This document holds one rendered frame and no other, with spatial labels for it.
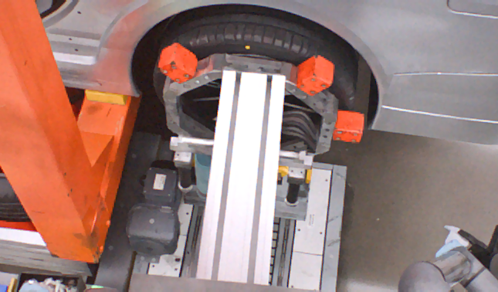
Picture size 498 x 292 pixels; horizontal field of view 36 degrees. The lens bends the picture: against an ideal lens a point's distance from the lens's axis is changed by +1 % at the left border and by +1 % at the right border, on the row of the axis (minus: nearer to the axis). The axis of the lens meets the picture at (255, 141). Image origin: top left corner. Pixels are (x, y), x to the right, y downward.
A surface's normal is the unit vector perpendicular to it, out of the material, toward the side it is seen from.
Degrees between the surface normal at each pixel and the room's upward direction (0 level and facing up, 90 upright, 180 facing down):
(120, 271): 0
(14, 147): 90
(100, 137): 36
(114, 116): 0
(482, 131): 90
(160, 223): 0
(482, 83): 90
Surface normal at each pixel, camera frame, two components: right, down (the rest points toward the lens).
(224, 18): -0.28, -0.50
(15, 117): -0.14, 0.87
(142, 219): 0.04, -0.48
